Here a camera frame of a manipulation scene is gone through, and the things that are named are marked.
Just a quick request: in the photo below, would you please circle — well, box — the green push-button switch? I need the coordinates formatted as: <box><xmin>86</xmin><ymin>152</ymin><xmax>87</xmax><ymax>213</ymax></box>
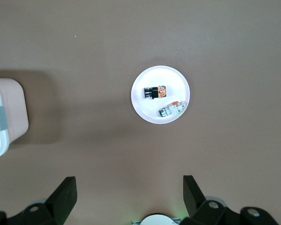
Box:
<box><xmin>157</xmin><ymin>100</ymin><xmax>186</xmax><ymax>118</ymax></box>

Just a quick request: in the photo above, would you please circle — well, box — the white lidded storage box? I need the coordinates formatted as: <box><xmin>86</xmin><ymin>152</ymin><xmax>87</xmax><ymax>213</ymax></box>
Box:
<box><xmin>0</xmin><ymin>77</ymin><xmax>30</xmax><ymax>160</ymax></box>

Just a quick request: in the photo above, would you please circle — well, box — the orange push-button switch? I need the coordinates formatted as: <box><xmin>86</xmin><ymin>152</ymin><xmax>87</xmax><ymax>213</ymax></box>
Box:
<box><xmin>143</xmin><ymin>85</ymin><xmax>167</xmax><ymax>100</ymax></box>

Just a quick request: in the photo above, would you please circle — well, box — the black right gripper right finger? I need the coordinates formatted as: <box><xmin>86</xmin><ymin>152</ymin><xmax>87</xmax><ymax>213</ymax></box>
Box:
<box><xmin>180</xmin><ymin>175</ymin><xmax>279</xmax><ymax>225</ymax></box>

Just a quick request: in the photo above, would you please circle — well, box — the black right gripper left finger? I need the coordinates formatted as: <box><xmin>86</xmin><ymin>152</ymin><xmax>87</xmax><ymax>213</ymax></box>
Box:
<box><xmin>0</xmin><ymin>176</ymin><xmax>77</xmax><ymax>225</ymax></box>

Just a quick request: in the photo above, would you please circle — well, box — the pink round plate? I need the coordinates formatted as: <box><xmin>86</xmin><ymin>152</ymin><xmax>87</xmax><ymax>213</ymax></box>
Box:
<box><xmin>130</xmin><ymin>65</ymin><xmax>191</xmax><ymax>124</ymax></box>

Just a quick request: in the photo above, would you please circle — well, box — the brown table cover mat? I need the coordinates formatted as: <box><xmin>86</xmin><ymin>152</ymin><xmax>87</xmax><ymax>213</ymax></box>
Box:
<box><xmin>0</xmin><ymin>0</ymin><xmax>281</xmax><ymax>225</ymax></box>

